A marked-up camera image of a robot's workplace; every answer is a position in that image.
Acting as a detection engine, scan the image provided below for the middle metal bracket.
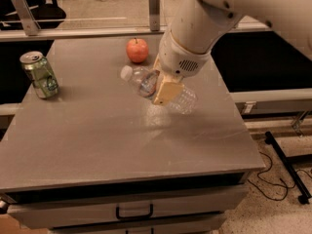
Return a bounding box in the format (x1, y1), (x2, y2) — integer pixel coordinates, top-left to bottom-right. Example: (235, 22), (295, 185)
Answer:
(148, 0), (160, 31)

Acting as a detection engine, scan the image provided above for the grey lower drawer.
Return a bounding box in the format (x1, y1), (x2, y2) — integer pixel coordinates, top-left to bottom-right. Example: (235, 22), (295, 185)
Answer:
(49, 214), (225, 234)

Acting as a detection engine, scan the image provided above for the red apple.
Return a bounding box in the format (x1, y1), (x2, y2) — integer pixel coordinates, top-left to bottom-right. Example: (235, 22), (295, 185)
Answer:
(126, 38), (149, 63)

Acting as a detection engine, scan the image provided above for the metal bracket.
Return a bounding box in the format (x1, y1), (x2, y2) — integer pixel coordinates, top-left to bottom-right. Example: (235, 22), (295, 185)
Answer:
(11, 0), (40, 36)
(148, 0), (160, 31)

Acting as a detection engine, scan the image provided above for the black stand base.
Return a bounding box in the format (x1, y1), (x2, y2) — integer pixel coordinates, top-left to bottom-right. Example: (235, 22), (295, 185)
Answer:
(265, 132), (312, 205)

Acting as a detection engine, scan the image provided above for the black floor cable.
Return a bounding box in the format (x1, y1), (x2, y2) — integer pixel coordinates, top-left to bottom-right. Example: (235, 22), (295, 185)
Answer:
(247, 151), (312, 202)

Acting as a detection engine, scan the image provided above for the black office chair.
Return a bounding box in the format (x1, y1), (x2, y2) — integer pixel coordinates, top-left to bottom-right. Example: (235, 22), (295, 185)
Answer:
(0, 0), (66, 30)

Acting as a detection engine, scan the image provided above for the green soda can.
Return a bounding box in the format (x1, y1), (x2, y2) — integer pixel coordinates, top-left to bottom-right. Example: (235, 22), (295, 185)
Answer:
(19, 51), (59, 99)

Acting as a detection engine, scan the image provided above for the grey top drawer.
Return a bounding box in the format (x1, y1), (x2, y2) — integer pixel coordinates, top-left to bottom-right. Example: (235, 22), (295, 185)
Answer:
(8, 184), (248, 229)

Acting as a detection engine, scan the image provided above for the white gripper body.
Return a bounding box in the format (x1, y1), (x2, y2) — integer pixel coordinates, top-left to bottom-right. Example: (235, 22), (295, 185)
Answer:
(158, 31), (210, 77)

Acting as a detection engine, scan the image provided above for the clear plastic water bottle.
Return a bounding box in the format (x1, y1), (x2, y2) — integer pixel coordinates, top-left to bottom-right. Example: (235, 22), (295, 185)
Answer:
(120, 65), (197, 114)

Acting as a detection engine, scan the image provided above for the black drawer handle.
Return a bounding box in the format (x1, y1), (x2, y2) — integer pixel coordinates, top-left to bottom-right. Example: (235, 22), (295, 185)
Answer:
(115, 204), (154, 221)

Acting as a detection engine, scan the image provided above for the grey drawer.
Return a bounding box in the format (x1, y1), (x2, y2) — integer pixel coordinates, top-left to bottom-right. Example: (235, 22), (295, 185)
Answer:
(49, 214), (225, 234)
(8, 184), (248, 229)

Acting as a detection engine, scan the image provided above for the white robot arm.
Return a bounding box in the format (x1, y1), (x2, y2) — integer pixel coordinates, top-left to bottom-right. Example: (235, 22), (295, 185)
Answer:
(152, 0), (312, 105)

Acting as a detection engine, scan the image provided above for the left metal bracket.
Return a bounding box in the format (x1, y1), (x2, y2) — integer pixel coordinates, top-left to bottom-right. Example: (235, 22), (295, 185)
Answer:
(11, 0), (40, 36)

